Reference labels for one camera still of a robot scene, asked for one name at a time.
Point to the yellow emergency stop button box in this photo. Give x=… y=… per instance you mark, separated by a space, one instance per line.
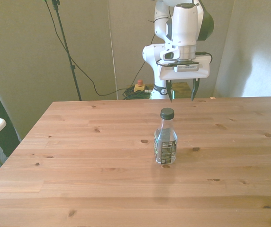
x=140 y=87

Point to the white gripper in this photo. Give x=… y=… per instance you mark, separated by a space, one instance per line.
x=187 y=72

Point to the black camera stand pole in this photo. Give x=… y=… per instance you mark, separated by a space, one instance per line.
x=65 y=47

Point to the clear plastic bottle black cap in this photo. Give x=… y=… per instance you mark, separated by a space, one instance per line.
x=165 y=139

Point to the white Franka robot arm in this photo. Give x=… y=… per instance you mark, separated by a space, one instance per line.
x=185 y=26

